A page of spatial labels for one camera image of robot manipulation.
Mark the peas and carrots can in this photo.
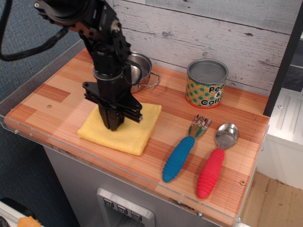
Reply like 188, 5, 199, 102
185, 59, 229, 108

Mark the orange object at corner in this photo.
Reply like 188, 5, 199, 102
17, 216, 42, 227

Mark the small steel pot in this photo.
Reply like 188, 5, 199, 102
92, 51, 161, 94

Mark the black cable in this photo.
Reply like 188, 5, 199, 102
0, 0, 69, 62

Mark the clear acrylic table guard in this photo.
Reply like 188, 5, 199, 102
5, 31, 274, 227

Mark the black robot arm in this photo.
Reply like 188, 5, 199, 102
34, 0, 142, 131

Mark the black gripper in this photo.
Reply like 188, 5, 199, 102
82, 75, 143, 131

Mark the blue handled fork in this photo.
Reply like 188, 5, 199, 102
162, 115, 211, 183

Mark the red handled spoon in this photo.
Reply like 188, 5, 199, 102
196, 123, 239, 199

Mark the white plastic appliance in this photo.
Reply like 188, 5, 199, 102
257, 88, 303, 189

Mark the grey toy fridge cabinet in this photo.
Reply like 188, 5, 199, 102
45, 147, 241, 227

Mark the dark frame post right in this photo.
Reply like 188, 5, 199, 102
263, 1, 303, 117

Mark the yellow cloth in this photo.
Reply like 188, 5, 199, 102
77, 103, 162, 156

